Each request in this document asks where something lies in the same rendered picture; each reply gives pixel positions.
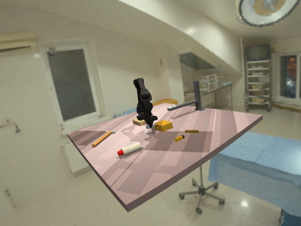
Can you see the cream cylinder with red cap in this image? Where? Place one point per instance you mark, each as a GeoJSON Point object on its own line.
{"type": "Point", "coordinates": [130, 149]}

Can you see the hammer with orange handle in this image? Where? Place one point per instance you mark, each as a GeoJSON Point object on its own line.
{"type": "Point", "coordinates": [102, 138]}

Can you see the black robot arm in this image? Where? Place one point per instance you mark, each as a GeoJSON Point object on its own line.
{"type": "Point", "coordinates": [144, 97]}

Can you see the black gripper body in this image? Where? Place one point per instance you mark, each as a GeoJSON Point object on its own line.
{"type": "Point", "coordinates": [149, 116]}

